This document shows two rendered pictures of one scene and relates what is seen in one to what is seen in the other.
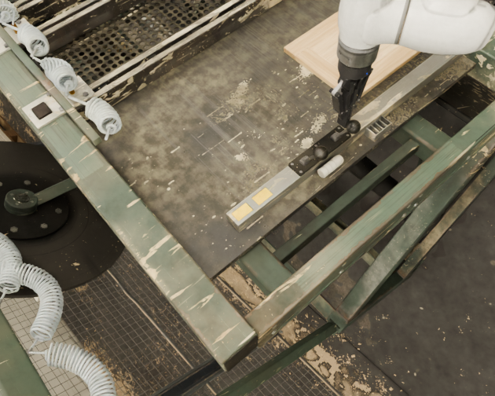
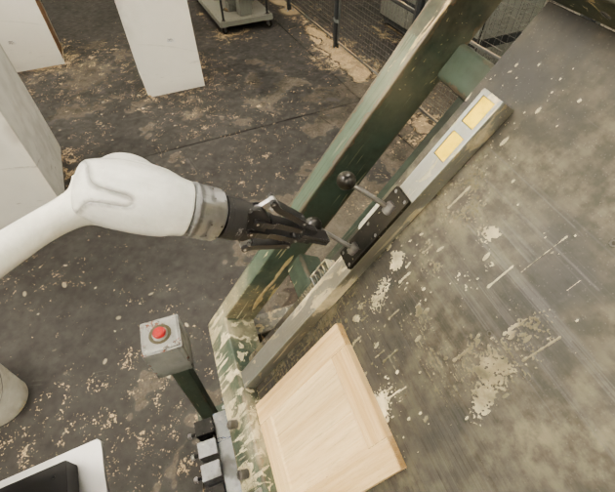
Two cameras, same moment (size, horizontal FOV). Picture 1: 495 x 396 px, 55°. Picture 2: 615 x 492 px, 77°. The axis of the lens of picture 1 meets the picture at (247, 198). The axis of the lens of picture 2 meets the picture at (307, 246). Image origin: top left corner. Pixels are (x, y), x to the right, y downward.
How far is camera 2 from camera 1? 1.12 m
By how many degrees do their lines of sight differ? 65
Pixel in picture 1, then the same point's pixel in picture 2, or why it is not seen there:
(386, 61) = (298, 380)
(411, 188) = (309, 184)
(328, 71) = (352, 383)
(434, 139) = (299, 272)
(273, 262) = (462, 85)
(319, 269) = (392, 62)
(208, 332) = not seen: outside the picture
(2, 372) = not seen: outside the picture
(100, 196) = not seen: outside the picture
